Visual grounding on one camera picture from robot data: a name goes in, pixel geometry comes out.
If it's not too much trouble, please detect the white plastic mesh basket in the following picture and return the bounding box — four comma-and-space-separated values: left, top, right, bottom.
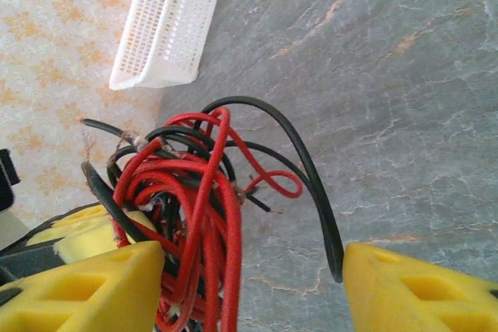
108, 0, 231, 91

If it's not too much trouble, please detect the red cable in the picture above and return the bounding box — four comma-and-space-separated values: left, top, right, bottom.
227, 125, 304, 200
123, 160, 243, 332
155, 207, 221, 332

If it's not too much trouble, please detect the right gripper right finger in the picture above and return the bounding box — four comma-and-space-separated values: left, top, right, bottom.
344, 243, 498, 332

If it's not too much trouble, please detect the pile of red black wires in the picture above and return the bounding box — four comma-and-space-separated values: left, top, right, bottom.
112, 106, 242, 332

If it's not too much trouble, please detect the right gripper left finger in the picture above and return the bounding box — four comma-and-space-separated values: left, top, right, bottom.
0, 241, 165, 332

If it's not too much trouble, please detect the black cable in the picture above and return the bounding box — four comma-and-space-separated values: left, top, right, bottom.
81, 161, 180, 274
200, 95, 345, 285
79, 117, 234, 185
223, 139, 316, 193

